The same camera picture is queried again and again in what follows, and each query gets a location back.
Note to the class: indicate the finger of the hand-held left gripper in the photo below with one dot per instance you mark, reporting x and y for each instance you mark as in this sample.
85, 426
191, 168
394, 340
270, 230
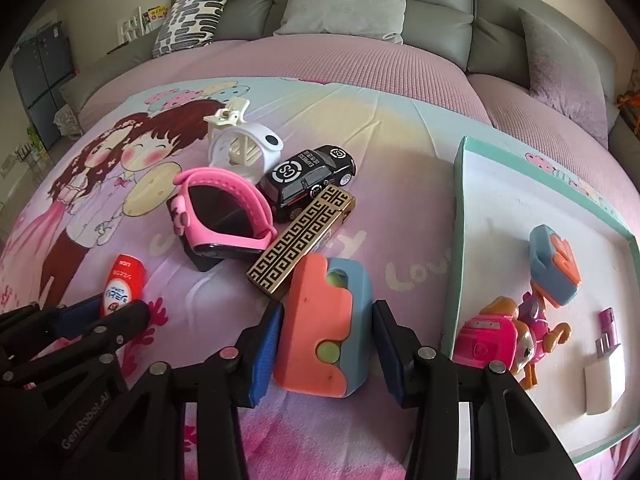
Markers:
80, 315
120, 322

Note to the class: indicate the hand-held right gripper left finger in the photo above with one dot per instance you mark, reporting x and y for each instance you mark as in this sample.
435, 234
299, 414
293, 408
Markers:
265, 355

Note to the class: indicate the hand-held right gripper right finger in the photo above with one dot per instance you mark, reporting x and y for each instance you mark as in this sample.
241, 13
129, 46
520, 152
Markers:
390, 355

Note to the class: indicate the red white small bottle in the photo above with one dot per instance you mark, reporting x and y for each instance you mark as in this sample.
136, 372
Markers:
122, 280

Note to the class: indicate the large orange blue toy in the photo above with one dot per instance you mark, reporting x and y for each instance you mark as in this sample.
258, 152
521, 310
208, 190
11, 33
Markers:
305, 320

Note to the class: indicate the pink toy dog figure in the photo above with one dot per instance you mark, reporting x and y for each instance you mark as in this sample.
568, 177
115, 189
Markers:
485, 345

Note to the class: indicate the gold patterned box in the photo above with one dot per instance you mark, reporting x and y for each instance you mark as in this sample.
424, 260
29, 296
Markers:
300, 245

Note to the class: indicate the small orange blue toy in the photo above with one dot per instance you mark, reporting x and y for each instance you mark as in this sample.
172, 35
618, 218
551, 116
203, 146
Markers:
547, 260

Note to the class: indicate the teal cardboard tray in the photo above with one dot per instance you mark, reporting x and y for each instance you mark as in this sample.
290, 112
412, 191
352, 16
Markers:
510, 195

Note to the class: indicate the white charger plug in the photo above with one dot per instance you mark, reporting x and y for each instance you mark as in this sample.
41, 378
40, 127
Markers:
605, 380

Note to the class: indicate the magenta flash drive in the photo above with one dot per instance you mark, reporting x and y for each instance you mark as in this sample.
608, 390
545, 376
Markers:
607, 321

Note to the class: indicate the white plastic clip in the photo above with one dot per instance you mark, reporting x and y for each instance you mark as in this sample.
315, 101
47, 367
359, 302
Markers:
227, 115

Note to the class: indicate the pink smartwatch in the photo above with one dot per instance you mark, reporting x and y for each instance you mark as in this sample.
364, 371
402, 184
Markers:
200, 185

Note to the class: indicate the black toy car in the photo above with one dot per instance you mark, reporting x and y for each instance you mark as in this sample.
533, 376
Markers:
300, 180

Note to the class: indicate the blue grey cabinet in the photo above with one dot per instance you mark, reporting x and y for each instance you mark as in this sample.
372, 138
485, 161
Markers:
42, 85

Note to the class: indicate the pink sofa cover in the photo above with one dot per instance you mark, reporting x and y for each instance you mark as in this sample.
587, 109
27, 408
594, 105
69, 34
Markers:
350, 65

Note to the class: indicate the white magazine rack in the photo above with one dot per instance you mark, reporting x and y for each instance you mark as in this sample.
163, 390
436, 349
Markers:
135, 25

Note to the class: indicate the black white patterned pillow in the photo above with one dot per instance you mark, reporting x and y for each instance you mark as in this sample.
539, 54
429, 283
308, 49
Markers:
192, 17

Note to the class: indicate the grey purple pillow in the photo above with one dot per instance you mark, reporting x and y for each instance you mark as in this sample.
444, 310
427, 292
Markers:
565, 75

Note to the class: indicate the orange decoration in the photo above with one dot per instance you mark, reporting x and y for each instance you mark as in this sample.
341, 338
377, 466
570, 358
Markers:
631, 110

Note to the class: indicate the plain grey pillow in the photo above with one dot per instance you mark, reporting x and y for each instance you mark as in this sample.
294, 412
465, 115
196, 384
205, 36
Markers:
345, 5

